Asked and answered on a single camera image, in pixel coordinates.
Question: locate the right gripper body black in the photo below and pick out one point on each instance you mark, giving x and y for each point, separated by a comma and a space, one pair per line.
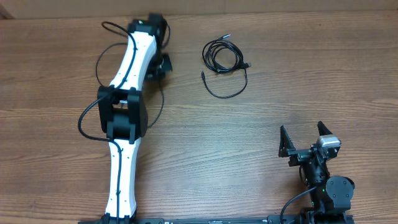
299, 157

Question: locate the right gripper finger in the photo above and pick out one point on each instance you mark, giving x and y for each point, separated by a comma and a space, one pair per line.
322, 129
286, 145

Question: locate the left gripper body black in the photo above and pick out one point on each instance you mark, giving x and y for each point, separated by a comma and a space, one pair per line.
159, 70

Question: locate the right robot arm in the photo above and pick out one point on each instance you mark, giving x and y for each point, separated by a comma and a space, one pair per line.
330, 195

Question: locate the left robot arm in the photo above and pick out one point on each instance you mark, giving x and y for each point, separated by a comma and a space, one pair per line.
123, 113

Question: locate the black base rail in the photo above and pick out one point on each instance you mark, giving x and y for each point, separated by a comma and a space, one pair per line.
271, 219

